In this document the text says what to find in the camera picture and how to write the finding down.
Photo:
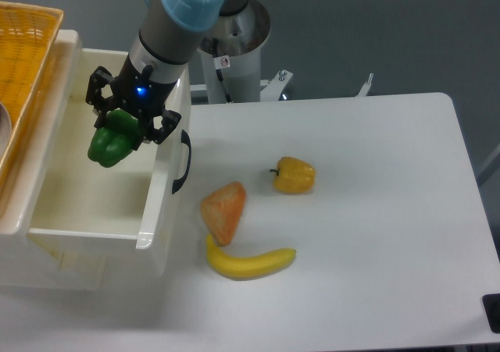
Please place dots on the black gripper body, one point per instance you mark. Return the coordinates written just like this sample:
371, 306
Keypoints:
135, 92

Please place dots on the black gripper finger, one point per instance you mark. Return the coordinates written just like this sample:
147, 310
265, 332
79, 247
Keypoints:
169, 121
98, 80

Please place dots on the green bell pepper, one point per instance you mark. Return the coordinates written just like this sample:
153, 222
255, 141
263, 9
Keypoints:
114, 141

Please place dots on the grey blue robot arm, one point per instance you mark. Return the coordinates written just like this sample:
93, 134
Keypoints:
172, 32

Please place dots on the white upper drawer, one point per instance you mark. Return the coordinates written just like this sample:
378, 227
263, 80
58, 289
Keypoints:
125, 211

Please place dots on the yellow bell pepper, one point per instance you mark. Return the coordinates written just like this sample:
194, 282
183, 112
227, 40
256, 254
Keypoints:
293, 176

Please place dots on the white drawer cabinet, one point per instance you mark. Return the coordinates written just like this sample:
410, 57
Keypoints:
24, 261

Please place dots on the yellow woven basket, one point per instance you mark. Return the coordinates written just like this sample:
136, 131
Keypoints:
28, 33

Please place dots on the orange sandwich slice toy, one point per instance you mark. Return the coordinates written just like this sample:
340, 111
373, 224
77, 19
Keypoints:
222, 210

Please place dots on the metal bowl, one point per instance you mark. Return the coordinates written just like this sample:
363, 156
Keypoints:
6, 130

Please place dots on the yellow banana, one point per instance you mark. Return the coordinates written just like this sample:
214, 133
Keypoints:
246, 268

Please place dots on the black corner object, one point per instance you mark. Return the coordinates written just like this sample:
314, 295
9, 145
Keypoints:
491, 303

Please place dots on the black drawer handle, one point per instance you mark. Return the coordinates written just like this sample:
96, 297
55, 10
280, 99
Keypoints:
185, 162

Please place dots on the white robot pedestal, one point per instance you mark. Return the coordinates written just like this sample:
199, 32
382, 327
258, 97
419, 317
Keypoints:
231, 55

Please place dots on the white table bracket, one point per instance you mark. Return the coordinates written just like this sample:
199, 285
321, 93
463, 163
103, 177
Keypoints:
365, 88

